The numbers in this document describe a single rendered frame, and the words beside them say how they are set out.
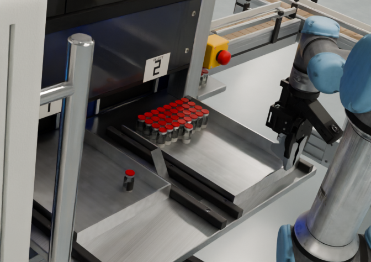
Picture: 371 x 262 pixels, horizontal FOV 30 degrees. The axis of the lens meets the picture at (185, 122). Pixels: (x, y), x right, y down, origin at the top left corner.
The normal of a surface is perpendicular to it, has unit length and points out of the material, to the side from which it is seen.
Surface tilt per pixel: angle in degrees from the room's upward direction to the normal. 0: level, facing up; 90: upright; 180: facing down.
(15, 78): 90
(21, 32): 90
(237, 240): 0
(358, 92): 83
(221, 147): 0
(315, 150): 90
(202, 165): 0
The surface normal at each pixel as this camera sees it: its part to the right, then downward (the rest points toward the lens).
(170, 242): 0.17, -0.85
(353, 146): -0.81, 0.27
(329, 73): 0.02, 0.50
